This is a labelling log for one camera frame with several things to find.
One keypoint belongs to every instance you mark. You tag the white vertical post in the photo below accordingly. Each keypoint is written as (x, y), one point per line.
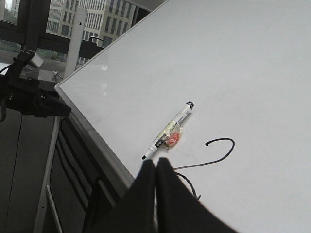
(75, 41)

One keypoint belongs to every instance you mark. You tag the red magnet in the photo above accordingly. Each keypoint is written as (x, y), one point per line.
(173, 137)

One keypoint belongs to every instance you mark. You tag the white black whiteboard marker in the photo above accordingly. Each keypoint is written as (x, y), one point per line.
(178, 119)

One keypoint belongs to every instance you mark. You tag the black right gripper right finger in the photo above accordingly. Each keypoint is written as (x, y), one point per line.
(178, 211)

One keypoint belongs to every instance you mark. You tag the dark cabinet with white rail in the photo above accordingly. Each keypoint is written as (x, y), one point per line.
(83, 179)

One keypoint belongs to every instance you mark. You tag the dark window frame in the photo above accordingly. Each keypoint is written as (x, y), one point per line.
(41, 25)

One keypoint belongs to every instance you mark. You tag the white whiteboard with aluminium frame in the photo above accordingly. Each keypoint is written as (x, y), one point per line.
(246, 67)

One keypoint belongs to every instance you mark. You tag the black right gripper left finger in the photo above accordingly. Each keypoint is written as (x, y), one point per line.
(134, 213)

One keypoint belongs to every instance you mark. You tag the silver metal box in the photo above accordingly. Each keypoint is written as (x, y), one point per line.
(36, 61)

